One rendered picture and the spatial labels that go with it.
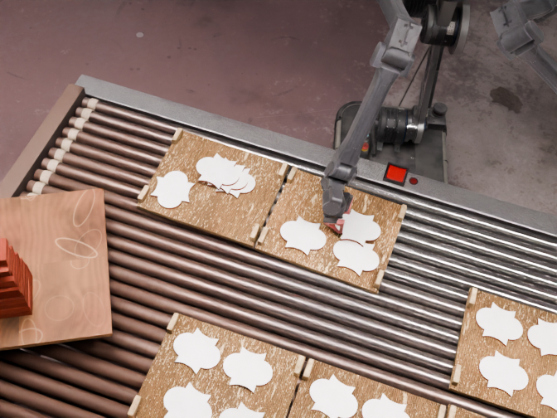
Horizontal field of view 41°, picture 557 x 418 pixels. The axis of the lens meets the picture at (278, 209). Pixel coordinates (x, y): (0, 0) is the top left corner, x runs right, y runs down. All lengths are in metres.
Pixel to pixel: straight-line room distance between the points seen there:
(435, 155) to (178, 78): 1.44
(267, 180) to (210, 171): 0.19
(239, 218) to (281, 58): 1.95
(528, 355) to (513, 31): 0.95
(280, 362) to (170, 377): 0.32
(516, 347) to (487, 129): 1.97
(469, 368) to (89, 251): 1.17
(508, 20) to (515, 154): 1.93
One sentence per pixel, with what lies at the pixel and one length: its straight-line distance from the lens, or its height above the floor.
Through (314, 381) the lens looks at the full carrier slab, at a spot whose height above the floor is 0.94.
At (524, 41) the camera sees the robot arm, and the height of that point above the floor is 1.58.
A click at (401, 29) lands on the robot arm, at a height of 1.58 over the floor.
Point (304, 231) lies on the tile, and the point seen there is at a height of 0.95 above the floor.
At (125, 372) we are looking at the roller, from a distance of 2.24.
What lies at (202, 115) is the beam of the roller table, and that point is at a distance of 2.75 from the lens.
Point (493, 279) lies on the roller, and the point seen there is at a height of 0.92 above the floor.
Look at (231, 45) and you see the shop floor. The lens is 4.32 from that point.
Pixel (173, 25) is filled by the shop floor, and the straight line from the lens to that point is 4.44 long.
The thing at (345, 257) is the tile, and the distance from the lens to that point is 2.40.
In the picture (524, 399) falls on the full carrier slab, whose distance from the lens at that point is 2.35.
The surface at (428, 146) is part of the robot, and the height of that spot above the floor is 0.24.
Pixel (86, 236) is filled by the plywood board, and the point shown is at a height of 1.04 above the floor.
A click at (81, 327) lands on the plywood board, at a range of 2.18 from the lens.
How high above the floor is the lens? 2.98
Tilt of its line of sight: 56 degrees down
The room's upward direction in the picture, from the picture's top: 7 degrees clockwise
